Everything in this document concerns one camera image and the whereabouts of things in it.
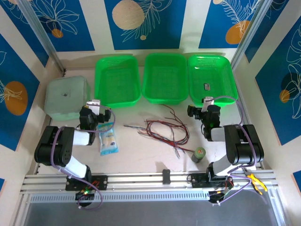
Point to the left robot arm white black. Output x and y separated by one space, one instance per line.
54 146

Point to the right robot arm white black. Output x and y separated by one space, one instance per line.
244 146

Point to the blue white snack packet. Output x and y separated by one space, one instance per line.
108 141

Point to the pale green lidded box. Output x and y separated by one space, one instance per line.
67 96

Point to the green plastic mesh basket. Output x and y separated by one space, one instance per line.
211 75
117 80
165 77

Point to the small dark green can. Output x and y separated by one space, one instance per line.
198 155

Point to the black clamp block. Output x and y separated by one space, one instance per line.
166 176

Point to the small black circuit board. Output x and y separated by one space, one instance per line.
216 196
85 195

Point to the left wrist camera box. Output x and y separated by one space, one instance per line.
93 106

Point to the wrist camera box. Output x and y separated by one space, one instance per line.
208 102
93 106

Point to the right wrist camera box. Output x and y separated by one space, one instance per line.
208 102

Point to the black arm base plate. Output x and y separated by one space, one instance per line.
101 182
198 181

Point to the aluminium rail frame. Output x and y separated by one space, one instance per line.
141 182

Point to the aluminium corner post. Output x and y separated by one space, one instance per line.
40 33
254 28

